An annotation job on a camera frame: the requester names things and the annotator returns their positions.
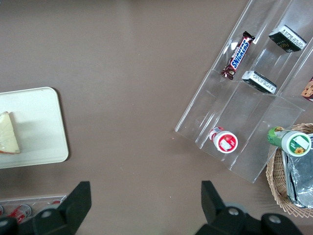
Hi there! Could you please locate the small light wicker basket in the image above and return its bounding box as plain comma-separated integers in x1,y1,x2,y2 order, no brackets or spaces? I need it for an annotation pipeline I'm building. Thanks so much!
266,123,313,217

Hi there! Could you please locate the black snack box white label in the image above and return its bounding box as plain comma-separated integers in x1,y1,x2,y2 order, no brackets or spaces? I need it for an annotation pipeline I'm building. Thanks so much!
268,24,307,54
241,70,278,94

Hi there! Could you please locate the red yogurt drink bottle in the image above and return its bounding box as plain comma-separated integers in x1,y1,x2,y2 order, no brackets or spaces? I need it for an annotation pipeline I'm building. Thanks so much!
209,126,239,154

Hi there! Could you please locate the cream rectangular serving tray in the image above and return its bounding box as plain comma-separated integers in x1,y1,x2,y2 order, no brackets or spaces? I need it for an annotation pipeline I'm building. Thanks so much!
0,86,69,169

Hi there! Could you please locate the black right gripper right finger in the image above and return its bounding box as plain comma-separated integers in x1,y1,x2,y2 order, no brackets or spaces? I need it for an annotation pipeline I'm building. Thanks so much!
195,180,264,235

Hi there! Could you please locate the red cookie box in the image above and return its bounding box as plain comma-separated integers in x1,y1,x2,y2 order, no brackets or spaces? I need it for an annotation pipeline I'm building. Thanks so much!
301,76,313,103

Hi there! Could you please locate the Snickers chocolate bar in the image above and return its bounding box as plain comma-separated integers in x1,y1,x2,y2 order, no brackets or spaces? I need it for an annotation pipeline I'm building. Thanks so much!
221,31,256,81

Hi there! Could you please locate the silver foil packet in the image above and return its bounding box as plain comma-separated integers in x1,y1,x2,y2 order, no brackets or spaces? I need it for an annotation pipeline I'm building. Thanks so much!
281,133,313,209

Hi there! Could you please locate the clear acrylic bottle rack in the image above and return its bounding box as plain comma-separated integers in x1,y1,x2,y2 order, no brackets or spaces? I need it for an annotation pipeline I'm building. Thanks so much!
0,194,68,216

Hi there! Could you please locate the red cola bottle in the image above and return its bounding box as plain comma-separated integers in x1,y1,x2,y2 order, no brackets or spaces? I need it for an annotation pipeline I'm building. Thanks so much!
9,204,33,223

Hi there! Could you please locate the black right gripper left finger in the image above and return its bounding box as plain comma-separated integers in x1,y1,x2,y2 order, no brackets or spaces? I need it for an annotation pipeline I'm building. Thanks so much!
18,181,92,235

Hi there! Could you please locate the green yogurt drink bottle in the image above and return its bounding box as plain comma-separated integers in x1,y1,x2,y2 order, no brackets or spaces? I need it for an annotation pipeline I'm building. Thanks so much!
268,126,313,156

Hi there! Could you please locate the clear acrylic stepped display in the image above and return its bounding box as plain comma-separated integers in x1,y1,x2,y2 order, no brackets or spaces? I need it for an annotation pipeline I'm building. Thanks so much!
174,0,313,184

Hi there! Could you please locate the triangular sandwich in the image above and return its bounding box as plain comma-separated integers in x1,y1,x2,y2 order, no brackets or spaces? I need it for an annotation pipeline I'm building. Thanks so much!
0,111,21,154

